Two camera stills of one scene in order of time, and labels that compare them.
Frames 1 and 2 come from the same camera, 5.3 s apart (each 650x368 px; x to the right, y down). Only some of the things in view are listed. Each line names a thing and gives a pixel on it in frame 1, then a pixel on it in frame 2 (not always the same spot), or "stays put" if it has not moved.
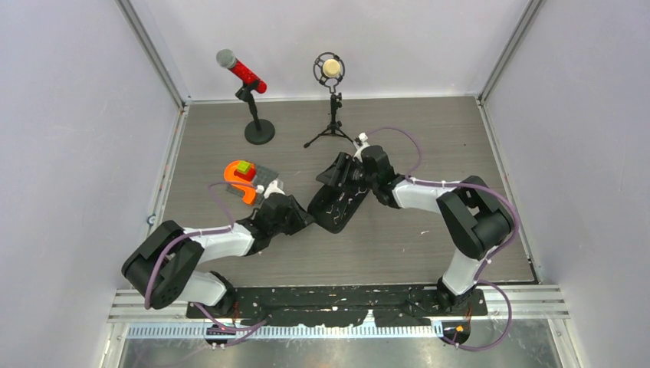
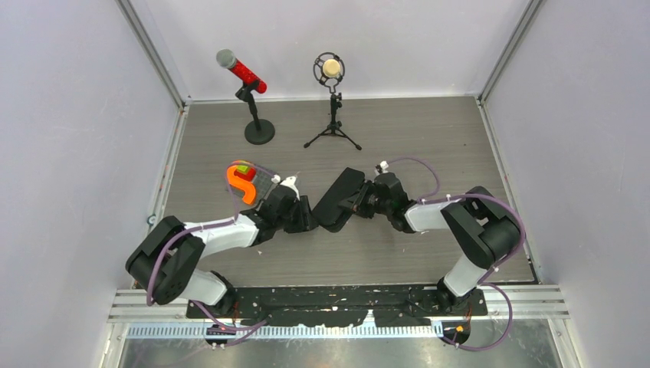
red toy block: (248, 175) stays put
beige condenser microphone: (329, 68) stays put
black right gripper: (358, 163) -> (357, 202)
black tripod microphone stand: (333, 129) stays put
